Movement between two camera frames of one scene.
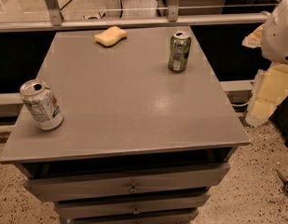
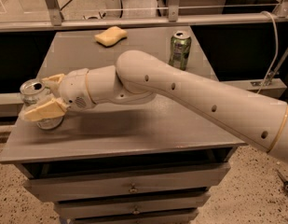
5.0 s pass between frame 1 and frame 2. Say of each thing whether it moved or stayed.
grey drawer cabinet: stayed
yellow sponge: stayed
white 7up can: stayed
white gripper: moved
